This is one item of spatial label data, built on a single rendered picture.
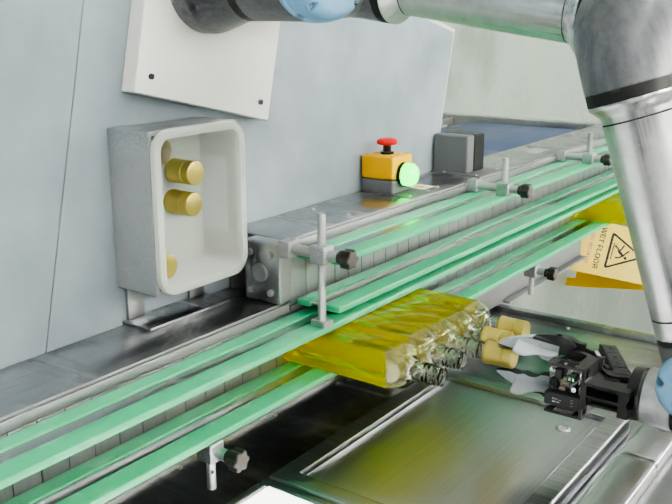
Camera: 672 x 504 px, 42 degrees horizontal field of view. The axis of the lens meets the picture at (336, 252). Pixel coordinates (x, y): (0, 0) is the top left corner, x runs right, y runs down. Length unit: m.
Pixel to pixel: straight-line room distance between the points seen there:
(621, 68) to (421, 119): 0.95
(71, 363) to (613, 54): 0.73
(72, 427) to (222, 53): 0.59
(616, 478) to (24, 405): 0.77
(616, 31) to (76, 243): 0.71
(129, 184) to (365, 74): 0.63
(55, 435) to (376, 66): 0.97
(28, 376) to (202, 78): 0.48
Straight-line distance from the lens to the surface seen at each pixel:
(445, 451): 1.31
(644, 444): 1.40
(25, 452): 1.00
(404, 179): 1.65
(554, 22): 1.13
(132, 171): 1.20
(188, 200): 1.24
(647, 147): 0.97
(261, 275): 1.32
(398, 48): 1.77
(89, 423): 1.04
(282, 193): 1.50
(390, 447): 1.32
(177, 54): 1.27
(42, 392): 1.09
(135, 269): 1.23
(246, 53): 1.37
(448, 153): 1.89
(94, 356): 1.17
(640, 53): 0.96
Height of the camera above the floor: 1.68
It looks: 34 degrees down
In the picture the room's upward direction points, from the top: 101 degrees clockwise
